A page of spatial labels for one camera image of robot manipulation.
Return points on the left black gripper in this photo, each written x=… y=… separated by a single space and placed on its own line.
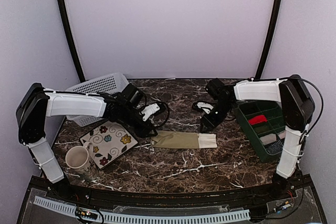
x=143 y=131

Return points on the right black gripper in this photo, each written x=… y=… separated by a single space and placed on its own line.
x=211 y=124

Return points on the olive green cloth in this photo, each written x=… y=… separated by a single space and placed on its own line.
x=183 y=140

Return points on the pink white underwear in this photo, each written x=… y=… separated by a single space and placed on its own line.
x=281 y=135

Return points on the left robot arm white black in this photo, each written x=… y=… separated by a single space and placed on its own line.
x=40 y=103

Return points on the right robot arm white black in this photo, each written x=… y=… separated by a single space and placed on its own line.
x=297 y=110

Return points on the floral square ceramic plate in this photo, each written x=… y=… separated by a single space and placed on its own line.
x=109 y=142

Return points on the red rolled cloth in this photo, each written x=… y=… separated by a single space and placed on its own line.
x=257 y=120

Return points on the green divided organizer box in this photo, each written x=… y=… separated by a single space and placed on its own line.
x=274 y=124

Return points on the dark green rolled cloth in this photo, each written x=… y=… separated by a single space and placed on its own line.
x=262 y=129

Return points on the grey rolled cloth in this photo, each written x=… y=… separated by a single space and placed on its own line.
x=268 y=139

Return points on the beige floral mug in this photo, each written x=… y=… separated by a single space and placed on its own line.
x=80 y=161

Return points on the black striped rolled cloth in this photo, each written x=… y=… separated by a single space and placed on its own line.
x=274 y=148

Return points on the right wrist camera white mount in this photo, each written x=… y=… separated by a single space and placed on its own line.
x=201 y=106

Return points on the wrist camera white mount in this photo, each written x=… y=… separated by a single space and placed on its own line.
x=201 y=106
x=149 y=110

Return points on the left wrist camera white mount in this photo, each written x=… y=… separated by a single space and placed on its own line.
x=149 y=110

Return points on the black front table rail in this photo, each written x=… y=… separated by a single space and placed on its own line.
x=100 y=195

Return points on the white slotted cable duct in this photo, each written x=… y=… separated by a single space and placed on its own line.
x=89 y=215

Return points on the right black frame post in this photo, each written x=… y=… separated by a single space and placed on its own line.
x=268 y=39

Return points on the black frame post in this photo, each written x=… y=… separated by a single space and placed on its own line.
x=268 y=39
x=70 y=40

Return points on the left black frame post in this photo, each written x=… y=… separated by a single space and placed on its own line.
x=70 y=40

